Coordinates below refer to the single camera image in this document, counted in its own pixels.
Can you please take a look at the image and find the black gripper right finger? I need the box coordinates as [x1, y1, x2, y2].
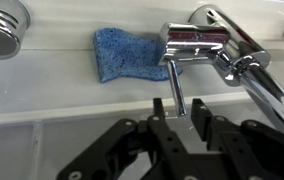
[191, 98, 284, 180]

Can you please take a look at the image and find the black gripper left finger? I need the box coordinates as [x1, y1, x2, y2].
[56, 97, 190, 180]

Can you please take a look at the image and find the chrome faucet handle lever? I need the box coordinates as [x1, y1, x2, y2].
[157, 21, 232, 118]

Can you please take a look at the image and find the tall chrome kitchen faucet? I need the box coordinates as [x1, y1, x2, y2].
[187, 3, 284, 142]

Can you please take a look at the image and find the blue sponge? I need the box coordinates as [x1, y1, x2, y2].
[92, 27, 184, 84]

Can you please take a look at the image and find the round chrome cap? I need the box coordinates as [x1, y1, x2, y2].
[0, 0, 32, 61]

